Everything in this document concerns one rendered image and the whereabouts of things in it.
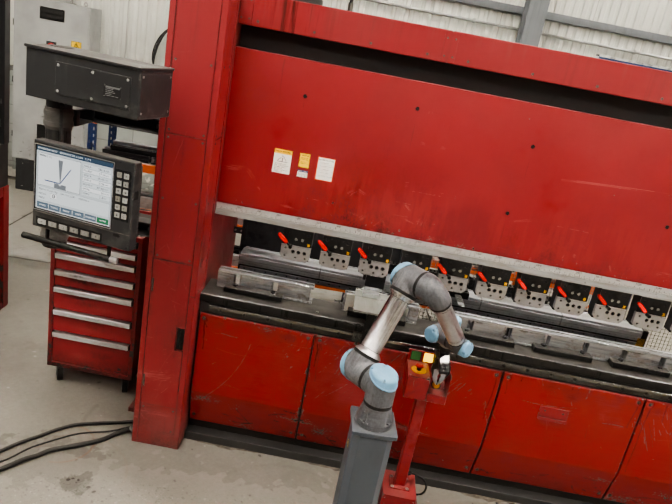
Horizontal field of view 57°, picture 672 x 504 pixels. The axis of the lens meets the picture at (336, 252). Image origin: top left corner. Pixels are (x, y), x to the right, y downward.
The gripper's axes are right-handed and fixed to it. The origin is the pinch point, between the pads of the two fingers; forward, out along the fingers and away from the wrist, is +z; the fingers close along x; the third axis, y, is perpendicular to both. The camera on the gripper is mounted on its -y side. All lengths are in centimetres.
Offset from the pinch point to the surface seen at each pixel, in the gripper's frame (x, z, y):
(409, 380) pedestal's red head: 14.0, -2.7, -6.3
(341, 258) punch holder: 56, -40, 32
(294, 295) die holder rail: 76, -15, 32
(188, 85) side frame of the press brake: 135, -113, 18
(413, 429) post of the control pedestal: 5.4, 26.5, -3.4
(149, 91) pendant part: 139, -115, -18
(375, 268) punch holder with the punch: 38, -38, 33
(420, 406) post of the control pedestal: 5.0, 13.2, -2.3
